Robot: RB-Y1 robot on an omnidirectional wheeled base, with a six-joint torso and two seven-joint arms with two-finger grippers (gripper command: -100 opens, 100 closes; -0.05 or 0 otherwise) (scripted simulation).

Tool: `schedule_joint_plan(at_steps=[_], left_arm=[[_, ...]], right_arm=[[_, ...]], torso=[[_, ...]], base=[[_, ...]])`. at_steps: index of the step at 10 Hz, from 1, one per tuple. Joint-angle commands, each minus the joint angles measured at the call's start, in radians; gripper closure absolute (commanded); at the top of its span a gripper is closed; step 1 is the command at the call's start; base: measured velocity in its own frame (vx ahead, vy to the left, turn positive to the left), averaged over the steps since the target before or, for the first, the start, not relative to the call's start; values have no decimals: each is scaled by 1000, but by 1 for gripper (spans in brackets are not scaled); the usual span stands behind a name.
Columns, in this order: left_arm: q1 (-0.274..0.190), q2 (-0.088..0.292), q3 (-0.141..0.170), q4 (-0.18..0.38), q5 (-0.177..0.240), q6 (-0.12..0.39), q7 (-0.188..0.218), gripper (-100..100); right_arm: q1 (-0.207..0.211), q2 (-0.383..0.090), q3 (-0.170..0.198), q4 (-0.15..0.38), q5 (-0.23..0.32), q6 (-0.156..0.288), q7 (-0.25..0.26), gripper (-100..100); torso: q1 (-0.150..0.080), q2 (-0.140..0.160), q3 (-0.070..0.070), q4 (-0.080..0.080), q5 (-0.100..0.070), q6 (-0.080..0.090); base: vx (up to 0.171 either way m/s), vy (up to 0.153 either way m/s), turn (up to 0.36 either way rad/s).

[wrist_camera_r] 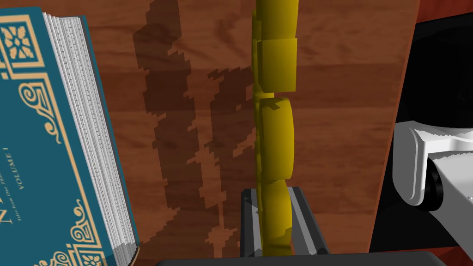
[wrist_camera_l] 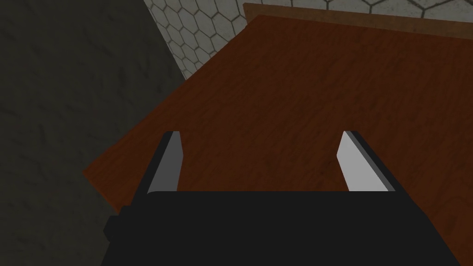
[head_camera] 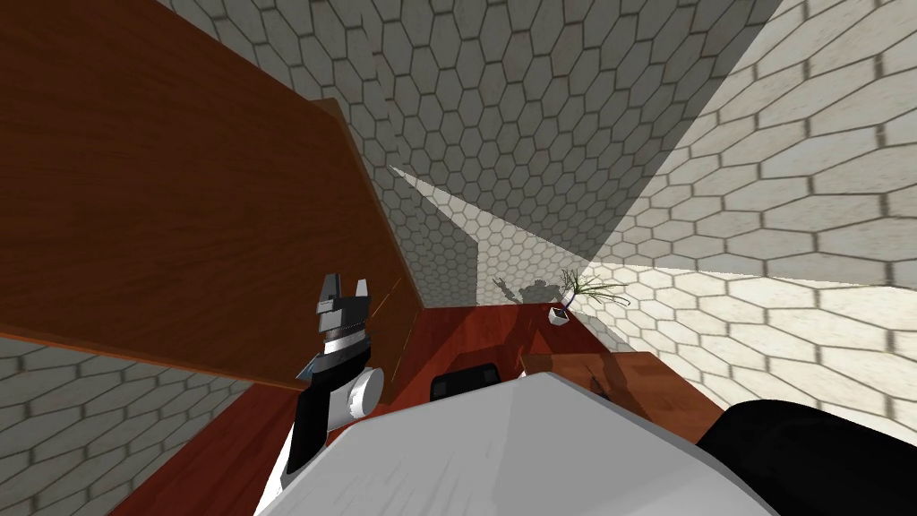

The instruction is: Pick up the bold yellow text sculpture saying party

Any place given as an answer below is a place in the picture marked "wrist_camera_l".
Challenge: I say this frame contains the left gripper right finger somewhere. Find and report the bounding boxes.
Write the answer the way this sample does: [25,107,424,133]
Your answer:
[336,130,396,193]

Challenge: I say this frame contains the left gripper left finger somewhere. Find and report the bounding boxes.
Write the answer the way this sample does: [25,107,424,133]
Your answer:
[137,131,184,194]

